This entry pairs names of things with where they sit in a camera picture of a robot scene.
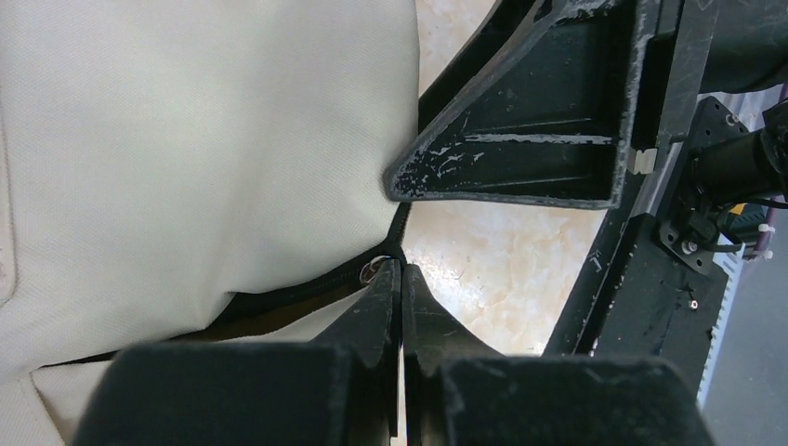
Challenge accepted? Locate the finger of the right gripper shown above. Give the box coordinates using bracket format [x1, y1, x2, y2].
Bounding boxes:
[417, 1, 548, 133]

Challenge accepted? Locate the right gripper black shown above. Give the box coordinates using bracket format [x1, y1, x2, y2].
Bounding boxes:
[383, 1, 787, 210]

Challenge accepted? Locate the beige canvas student bag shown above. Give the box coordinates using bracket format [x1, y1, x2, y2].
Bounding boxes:
[1, 1, 419, 445]

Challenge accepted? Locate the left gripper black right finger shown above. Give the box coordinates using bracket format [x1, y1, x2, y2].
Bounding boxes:
[401, 265, 714, 445]

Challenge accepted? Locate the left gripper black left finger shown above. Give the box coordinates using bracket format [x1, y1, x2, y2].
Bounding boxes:
[73, 260, 401, 445]

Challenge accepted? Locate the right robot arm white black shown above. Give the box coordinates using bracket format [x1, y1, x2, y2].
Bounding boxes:
[384, 1, 787, 209]

